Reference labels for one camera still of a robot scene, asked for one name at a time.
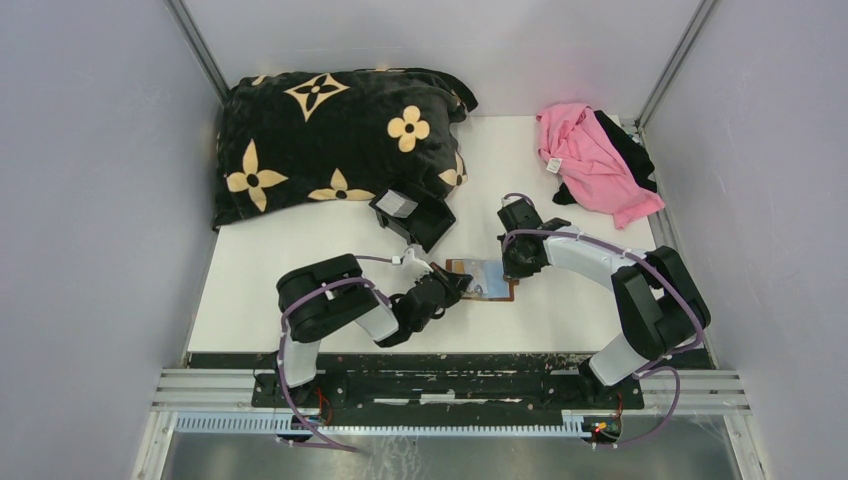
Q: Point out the black cloth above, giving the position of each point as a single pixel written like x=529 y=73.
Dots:
x=629 y=149

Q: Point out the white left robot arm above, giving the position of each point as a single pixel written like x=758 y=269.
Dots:
x=319 y=299

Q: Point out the pink cloth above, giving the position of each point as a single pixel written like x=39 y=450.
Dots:
x=554 y=123

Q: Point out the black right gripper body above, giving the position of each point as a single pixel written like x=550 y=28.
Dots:
x=514 y=264

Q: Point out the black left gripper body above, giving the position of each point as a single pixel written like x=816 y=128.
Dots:
x=453 y=294

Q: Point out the silver VIP card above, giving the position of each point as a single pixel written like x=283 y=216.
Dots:
x=488 y=281

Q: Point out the white slotted cable duct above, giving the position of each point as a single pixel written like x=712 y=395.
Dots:
x=284 y=424

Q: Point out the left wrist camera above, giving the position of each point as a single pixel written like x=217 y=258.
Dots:
x=414 y=259

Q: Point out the brown leather card holder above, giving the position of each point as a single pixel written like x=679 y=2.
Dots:
x=456 y=266

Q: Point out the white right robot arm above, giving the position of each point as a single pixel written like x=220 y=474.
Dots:
x=660 y=309

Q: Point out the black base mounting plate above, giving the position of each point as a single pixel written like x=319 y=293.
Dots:
x=439 y=390

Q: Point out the black floral plush pillow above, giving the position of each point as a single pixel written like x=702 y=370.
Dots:
x=302 y=137

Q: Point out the white card stack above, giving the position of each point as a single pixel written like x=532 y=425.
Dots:
x=396 y=204

